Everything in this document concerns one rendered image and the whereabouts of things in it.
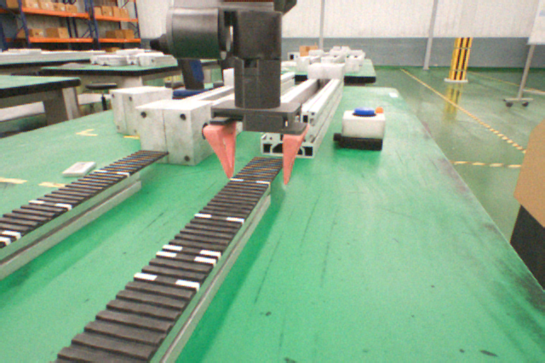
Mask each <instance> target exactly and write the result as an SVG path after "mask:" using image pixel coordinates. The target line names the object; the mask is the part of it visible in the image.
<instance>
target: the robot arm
mask: <svg viewBox="0 0 545 363"><path fill-rule="evenodd" d="M296 5H297V0H175V1H174V6H173V7H169V9H168V12H167V15H166V36H167V41H168V46H169V51H170V53H171V55H172V56H173V58H174V59H176V60H207V61H223V60H225V58H226V53H227V52H229V49H230V42H231V32H230V26H231V27H232V57H237V58H241V60H239V59H236V60H233V91H234V100H227V101H223V102H221V103H218V104H216V105H213V106H212V107H210V117H211V118H212V119H211V120H210V121H209V125H208V126H206V127H205V128H203V132H204V136H205V137H206V139H207V141H208V142H209V144H210V145H211V146H212V148H213V150H214V151H215V153H216V155H217V156H218V158H219V160H220V161H221V165H222V167H223V169H224V171H225V173H226V175H227V178H230V177H232V175H233V168H234V156H235V138H236V122H242V130H243V131H254V132H266V133H277V134H284V184H287V183H288V182H289V180H290V175H291V171H292V168H293V165H294V162H295V156H296V154H297V153H298V151H299V149H300V147H301V144H302V142H303V140H304V138H305V136H306V134H307V132H308V130H309V124H307V123H302V122H295V116H299V117H300V116H301V114H302V104H301V103H289V102H281V77H282V35H283V16H285V15H286V14H287V13H288V12H289V11H290V10H291V9H292V8H294V7H295V6H296ZM286 122H288V124H289V125H288V126H286ZM223 139H224V142H225V146H226V149H225V147H224V143H223ZM226 150H227V152H226Z"/></svg>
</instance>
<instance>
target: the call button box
mask: <svg viewBox="0 0 545 363"><path fill-rule="evenodd" d="M384 128H385V118H384V115H383V113H374V114H370V115H363V114H357V113H354V112H349V111H345V112H344V115H343V118H342V125H341V133H336V132H335V133H334V135H333V141H340V142H341V147H344V148H357V149H370V150H382V143H383V140H382V138H383V135H384Z"/></svg>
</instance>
